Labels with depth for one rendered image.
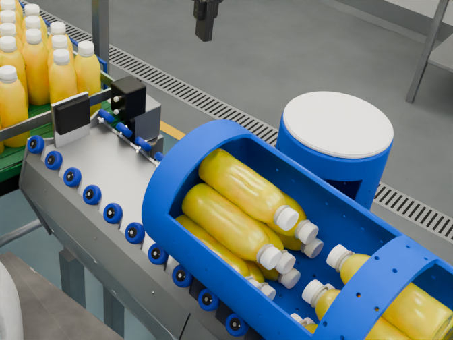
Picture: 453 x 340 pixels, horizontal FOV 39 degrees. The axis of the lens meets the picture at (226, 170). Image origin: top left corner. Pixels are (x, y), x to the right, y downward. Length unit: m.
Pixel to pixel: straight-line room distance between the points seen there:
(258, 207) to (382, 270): 0.26
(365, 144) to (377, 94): 2.31
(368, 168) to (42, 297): 0.81
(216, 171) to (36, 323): 0.40
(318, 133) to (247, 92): 2.10
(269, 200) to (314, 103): 0.60
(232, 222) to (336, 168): 0.48
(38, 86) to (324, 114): 0.76
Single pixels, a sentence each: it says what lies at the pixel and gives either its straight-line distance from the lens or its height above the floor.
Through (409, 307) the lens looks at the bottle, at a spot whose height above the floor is 1.18.
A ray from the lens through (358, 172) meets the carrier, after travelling 1.55.
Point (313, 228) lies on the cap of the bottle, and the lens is 1.16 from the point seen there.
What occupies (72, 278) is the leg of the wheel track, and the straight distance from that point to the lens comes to 1.80.
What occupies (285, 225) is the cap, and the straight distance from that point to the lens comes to 1.10.
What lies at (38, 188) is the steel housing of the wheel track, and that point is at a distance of 1.59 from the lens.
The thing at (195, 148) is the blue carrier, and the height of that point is 1.22.
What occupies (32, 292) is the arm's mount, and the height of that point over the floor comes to 1.01.
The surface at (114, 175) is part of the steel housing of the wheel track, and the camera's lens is 1.53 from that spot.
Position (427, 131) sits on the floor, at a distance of 3.66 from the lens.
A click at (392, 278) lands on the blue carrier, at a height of 1.23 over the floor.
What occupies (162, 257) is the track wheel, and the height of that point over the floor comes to 0.97.
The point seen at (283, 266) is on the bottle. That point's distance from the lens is 1.15.
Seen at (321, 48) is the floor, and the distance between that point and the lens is 4.22.
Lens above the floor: 1.91
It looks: 39 degrees down
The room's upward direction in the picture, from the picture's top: 8 degrees clockwise
